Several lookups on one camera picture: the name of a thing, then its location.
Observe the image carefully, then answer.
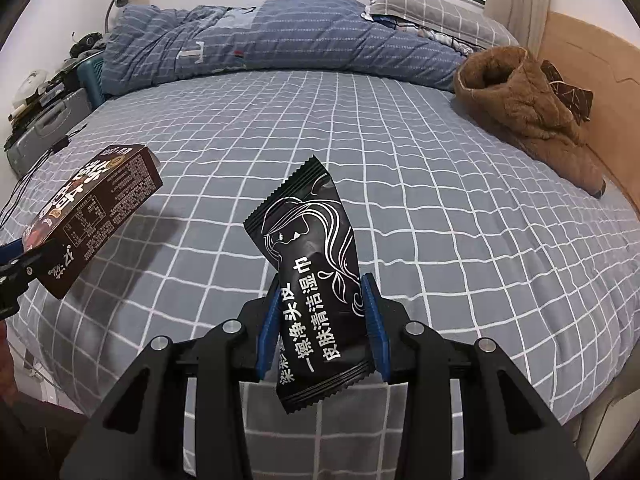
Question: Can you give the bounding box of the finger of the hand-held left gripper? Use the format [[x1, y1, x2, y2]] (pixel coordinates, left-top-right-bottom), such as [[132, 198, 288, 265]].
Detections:
[[7, 241, 60, 283], [0, 240, 26, 264]]

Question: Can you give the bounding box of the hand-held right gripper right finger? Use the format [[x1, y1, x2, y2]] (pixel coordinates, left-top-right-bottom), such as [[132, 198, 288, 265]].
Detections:
[[361, 274, 583, 480]]

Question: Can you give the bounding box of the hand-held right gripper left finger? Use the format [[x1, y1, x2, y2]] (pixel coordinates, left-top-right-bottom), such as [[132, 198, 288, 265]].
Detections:
[[59, 280, 281, 480]]

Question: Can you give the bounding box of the black wet wipe packet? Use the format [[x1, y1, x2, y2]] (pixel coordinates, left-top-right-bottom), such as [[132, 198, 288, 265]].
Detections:
[[243, 155, 376, 415]]

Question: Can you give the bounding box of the brown cookie box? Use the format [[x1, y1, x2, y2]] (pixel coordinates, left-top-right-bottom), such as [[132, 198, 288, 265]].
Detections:
[[22, 144, 163, 301]]

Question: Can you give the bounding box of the grey checkered bed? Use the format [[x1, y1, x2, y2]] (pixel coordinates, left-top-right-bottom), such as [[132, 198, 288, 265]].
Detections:
[[0, 70, 638, 480]]

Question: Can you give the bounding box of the grey suitcase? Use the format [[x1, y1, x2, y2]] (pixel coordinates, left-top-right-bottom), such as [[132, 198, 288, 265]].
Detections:
[[5, 87, 93, 178]]

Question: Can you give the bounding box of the white round appliance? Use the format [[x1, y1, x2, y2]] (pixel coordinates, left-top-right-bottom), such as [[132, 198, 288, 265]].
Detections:
[[12, 69, 51, 106]]

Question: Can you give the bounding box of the brown padded jacket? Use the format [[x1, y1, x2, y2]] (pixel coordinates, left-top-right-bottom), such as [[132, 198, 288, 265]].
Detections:
[[452, 46, 607, 198]]

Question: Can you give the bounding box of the blue patterned cloth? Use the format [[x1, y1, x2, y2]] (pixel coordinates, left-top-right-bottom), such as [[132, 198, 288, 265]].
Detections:
[[365, 5, 473, 58]]

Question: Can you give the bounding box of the blue striped duvet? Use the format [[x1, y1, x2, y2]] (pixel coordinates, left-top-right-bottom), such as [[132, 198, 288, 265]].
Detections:
[[100, 0, 473, 96]]

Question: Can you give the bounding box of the grey checkered pillow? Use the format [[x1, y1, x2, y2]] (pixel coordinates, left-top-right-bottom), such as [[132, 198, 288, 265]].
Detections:
[[369, 0, 521, 48]]

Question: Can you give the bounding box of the wooden headboard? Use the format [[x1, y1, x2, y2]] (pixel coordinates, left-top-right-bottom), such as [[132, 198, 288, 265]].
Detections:
[[537, 10, 640, 241]]

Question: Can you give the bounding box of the black charger with cable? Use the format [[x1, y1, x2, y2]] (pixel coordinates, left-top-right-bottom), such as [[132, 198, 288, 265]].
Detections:
[[0, 130, 88, 226]]

